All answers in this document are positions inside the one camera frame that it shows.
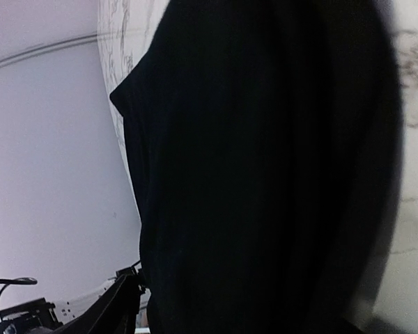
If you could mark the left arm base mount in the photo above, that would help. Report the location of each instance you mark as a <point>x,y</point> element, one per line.
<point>39,309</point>

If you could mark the aluminium front rail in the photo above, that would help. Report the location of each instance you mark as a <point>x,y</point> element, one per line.
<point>80,306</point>

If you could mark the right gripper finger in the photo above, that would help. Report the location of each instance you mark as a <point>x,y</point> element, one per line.
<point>104,309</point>

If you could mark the black t-shirt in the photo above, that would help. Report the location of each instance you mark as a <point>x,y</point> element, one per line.
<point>264,142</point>

